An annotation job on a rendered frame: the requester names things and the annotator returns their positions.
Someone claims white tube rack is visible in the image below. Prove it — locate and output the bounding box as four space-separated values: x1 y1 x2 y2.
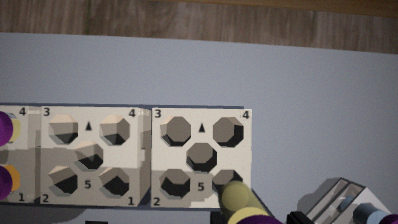
305 177 392 224

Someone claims grey bench mat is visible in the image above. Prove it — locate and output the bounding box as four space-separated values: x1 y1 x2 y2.
0 32 398 224

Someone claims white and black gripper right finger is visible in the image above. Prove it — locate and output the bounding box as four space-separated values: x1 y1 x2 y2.
286 211 314 224

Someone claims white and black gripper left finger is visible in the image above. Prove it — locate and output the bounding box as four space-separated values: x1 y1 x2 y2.
210 211 227 224

